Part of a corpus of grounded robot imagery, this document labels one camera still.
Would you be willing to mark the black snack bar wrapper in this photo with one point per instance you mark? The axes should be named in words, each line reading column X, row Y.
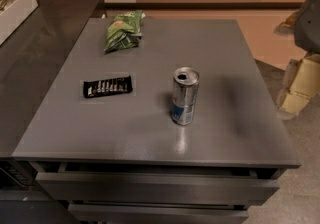
column 107, row 87

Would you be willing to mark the green chip bag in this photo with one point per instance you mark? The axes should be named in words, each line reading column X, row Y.
column 124, row 31

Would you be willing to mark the silver blue redbull can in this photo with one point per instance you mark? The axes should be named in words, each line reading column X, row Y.
column 185, row 88

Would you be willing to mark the grey drawer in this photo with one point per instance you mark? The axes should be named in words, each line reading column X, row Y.
column 125, row 214
column 157, row 188

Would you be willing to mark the white box with snacks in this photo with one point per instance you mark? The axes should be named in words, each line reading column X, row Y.
column 12, row 14

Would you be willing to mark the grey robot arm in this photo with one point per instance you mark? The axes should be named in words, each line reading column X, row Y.
column 305, row 25

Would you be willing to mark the upper grey drawer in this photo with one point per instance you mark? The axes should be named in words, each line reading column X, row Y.
column 157, row 188

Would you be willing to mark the lower grey drawer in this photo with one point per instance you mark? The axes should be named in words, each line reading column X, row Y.
column 125, row 214

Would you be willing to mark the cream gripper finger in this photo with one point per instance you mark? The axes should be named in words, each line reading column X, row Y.
column 300, row 84

